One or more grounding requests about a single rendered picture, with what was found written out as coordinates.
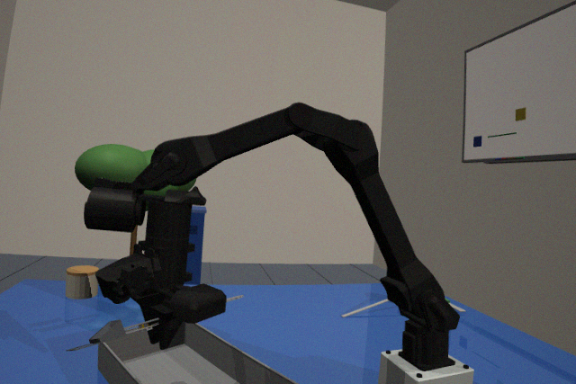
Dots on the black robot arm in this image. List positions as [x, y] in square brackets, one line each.
[350, 147]

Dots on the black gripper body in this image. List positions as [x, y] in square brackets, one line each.
[189, 304]

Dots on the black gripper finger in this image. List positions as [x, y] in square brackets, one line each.
[145, 303]
[168, 325]

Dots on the grey canister with wooden lid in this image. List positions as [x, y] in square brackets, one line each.
[81, 282]

